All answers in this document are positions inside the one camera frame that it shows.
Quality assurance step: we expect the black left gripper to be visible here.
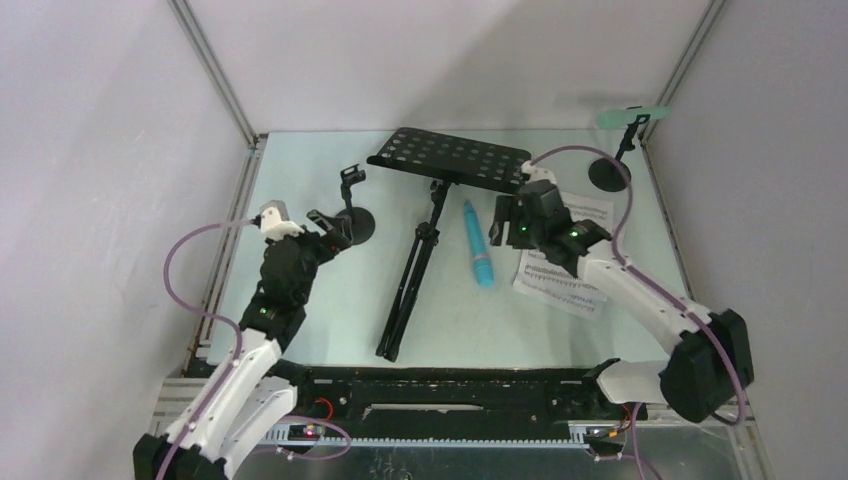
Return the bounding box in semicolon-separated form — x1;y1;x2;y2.
267;210;351;305

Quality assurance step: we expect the black microphone stand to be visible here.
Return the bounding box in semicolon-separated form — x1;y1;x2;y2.
588;117;649;192
337;164;376;245

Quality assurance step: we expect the blue toy microphone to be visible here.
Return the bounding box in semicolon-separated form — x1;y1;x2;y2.
463;200;495;288

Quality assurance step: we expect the black music stand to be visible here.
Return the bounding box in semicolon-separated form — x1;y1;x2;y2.
367;127;531;362

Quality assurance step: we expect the sheet music page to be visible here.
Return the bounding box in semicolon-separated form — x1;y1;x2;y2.
512;191;615;320

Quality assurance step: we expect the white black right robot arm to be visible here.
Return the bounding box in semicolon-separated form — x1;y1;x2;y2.
489;180;754;423

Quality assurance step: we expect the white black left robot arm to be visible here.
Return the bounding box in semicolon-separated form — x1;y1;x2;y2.
132;200;354;479

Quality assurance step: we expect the green toy microphone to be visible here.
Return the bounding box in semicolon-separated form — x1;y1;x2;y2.
595;106;671;130

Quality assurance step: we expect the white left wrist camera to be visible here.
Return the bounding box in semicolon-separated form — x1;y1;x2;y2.
256;200;305;242

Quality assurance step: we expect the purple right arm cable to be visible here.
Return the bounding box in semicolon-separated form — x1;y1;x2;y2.
529;145;750;480

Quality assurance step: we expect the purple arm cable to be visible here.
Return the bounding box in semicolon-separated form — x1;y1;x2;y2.
529;145;750;480
153;221;354;480

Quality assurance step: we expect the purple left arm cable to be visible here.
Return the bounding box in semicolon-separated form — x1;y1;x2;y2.
153;221;354;480

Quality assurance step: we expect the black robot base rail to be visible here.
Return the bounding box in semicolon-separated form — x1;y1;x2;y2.
270;360;632;445

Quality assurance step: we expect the aluminium table frame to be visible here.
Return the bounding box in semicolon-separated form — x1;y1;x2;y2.
132;0;776;480

